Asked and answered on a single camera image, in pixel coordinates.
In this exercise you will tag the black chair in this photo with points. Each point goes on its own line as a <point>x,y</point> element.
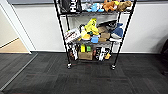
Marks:
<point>165,56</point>

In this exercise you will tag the white door frame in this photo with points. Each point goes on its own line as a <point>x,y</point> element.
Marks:
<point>18,30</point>

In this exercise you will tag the small green box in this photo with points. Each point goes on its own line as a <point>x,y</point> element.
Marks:
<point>88,48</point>

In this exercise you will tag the orange plush toy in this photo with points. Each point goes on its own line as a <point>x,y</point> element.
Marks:
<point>109,6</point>

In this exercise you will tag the brown plush toy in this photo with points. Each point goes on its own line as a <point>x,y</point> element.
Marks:
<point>124,6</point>

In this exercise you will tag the black Huel bag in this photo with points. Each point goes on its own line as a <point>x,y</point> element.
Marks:
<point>71,6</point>

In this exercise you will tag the black white slim bag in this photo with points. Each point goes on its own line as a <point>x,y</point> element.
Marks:
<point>72,52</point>

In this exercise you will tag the blue shark plush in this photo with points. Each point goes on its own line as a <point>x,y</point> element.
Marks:
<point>117,32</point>

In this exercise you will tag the small yellow box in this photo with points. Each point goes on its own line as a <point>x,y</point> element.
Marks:
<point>83,49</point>

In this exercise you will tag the white printed bag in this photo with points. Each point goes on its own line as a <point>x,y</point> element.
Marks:
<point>72,36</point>

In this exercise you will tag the brown cardboard box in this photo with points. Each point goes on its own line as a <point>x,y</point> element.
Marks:
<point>85,56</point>

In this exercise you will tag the small blue cup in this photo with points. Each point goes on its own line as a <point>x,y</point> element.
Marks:
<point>95,39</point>

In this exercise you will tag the blue plush toy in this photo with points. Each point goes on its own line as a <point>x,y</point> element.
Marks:
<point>96,8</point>

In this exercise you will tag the small orange pack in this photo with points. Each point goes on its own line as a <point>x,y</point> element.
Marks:
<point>107,56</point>

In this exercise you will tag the yellow plush toy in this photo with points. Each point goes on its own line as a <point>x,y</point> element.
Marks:
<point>90,28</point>

